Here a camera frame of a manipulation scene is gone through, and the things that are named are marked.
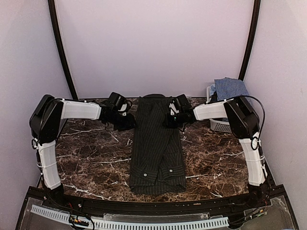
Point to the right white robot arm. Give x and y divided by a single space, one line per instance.
244 124

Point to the white slotted cable duct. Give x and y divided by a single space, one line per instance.
125 222

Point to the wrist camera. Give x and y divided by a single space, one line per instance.
179 104
118 103

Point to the blue checkered long sleeve shirt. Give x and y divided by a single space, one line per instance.
227 88

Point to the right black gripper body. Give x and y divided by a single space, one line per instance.
175 122

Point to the right black frame post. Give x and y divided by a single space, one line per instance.
250 40

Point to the light blue shirt in basket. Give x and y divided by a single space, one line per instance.
212 90

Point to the black frame post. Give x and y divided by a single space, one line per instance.
60 48
250 40

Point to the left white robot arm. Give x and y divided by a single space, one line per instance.
46 119

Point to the left black frame post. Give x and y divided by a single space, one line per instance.
60 48

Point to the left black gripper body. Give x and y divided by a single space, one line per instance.
120 123

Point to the black pinstriped long sleeve shirt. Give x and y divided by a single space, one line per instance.
157 165

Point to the black front table rail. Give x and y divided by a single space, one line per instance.
223 206

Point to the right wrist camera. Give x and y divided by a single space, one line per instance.
179 104

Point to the white perforated plastic basket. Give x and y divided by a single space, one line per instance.
217 124

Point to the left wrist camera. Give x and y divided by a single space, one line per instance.
118 103

